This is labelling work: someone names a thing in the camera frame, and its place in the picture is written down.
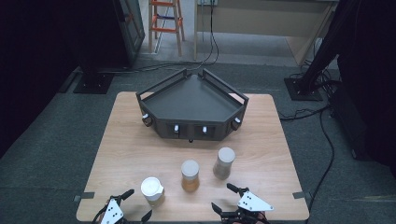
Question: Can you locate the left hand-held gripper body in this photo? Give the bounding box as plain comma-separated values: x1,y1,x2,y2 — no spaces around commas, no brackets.
92,194,145,224

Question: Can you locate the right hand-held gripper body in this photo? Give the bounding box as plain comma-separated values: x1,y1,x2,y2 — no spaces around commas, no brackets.
219,186,276,224

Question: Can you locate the white spout lid spice jar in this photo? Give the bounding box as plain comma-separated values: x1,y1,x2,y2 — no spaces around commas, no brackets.
140,176,166,208

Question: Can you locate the grey powder spice jar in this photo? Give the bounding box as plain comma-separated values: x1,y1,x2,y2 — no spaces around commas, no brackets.
212,147,236,181

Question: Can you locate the orange powder spice jar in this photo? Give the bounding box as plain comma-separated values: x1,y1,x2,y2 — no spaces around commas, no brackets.
180,159,201,193

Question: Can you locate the dark grey corner rack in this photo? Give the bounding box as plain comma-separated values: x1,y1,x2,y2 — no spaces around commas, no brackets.
135,68,250,144

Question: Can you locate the person's right hand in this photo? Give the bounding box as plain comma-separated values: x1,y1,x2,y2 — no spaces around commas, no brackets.
250,212,271,224

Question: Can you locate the grey tape piece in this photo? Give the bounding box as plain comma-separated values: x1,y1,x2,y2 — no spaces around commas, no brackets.
73,191,95,203

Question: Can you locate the small black table clip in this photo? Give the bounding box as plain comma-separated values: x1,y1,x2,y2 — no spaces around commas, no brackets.
292,190,312,200

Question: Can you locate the black slanted stand with base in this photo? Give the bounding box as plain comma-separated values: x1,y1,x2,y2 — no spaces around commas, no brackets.
283,0,354,103

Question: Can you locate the dark curtain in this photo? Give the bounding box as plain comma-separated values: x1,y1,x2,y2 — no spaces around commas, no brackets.
337,0,396,178
0,0,125,158

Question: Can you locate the dark framed panel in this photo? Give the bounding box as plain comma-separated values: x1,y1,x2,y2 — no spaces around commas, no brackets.
112,0,146,68

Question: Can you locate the light wooden desk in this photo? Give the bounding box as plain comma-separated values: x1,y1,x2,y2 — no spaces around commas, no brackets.
193,0,341,67

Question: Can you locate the wooden ladder with orange braces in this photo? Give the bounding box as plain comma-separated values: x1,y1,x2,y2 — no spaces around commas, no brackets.
148,0,187,58

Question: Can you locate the black cable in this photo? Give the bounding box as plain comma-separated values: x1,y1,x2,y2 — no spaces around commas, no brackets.
134,0,220,73
278,104,336,216

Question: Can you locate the black stand with base plate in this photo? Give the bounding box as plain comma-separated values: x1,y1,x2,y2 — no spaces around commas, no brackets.
72,46,115,95

